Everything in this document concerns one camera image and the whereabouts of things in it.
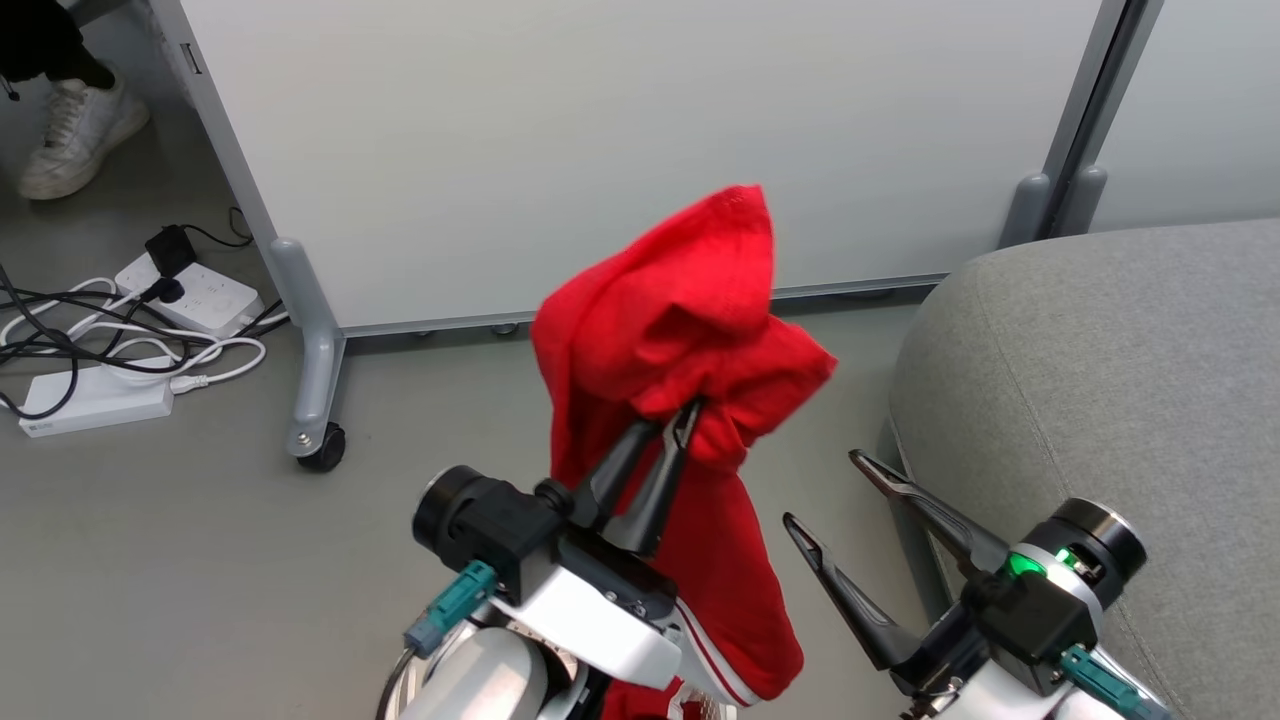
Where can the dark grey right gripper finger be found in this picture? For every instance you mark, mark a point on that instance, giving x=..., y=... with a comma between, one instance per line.
x=860, y=612
x=945, y=528

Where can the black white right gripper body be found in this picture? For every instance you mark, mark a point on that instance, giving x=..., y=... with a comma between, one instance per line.
x=1040, y=610

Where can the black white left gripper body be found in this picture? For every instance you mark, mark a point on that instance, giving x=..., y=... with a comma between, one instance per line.
x=500, y=535

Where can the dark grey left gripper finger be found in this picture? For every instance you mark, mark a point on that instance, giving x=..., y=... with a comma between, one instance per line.
x=655, y=505
x=618, y=468

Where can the red garment with white stripes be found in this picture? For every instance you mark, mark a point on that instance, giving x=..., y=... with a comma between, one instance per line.
x=680, y=300

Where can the black caster wheel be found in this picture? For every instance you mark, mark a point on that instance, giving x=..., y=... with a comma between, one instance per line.
x=326, y=448

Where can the grey fabric sofa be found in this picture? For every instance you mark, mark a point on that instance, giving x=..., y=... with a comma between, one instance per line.
x=1100, y=380

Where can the grey partition leg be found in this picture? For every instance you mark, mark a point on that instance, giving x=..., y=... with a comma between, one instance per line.
x=315, y=360

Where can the wide white partition panel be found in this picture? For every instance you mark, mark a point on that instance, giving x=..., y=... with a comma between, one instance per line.
x=620, y=140

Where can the grey partition foot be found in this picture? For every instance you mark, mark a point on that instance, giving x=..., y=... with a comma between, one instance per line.
x=1080, y=200
x=1026, y=210

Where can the square white power strip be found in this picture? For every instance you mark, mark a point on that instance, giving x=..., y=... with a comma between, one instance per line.
x=210, y=295

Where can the long white power strip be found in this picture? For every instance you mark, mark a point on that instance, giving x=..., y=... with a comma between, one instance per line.
x=95, y=400

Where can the black power adapter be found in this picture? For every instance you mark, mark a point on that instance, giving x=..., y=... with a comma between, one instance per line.
x=172, y=250

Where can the narrow white partition panel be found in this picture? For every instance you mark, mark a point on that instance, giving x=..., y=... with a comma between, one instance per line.
x=1200, y=100

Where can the white sneaker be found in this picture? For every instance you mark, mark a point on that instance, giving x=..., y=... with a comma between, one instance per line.
x=75, y=140

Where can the black trouser leg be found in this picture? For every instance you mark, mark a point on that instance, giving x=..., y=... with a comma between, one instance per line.
x=40, y=40

